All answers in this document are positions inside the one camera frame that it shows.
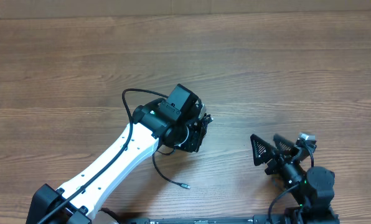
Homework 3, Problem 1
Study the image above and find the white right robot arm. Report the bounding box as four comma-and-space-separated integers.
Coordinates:
250, 133, 340, 224

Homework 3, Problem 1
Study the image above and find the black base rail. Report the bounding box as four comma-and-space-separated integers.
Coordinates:
119, 215, 340, 224

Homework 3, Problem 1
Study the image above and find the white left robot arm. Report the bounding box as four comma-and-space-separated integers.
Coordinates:
26, 84, 212, 223

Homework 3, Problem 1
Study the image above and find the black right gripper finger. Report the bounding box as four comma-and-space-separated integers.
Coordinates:
250, 134, 277, 166
273, 134, 297, 153

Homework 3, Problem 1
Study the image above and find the thin black usb cable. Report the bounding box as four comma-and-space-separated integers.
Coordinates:
151, 149, 192, 190

